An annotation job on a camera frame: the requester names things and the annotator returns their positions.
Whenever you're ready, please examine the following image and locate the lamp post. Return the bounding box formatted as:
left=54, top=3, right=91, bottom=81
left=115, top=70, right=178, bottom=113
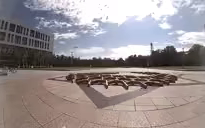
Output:
left=69, top=46, right=80, bottom=68

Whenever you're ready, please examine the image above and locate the ring of low stone benches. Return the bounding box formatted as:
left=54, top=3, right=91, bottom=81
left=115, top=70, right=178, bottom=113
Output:
left=65, top=71, right=179, bottom=90

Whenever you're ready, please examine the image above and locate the paved stone plaza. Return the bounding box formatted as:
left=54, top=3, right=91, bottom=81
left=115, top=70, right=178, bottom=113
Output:
left=0, top=67, right=205, bottom=128

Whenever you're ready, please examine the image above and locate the dark row of trees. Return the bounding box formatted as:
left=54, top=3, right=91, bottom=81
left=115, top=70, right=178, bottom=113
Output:
left=0, top=43, right=205, bottom=70

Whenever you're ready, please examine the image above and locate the pale multi-storey building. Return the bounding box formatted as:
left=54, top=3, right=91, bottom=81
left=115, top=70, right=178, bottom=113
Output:
left=0, top=15, right=55, bottom=56

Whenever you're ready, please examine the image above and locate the mast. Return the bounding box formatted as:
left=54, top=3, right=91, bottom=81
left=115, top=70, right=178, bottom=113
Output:
left=149, top=41, right=155, bottom=57

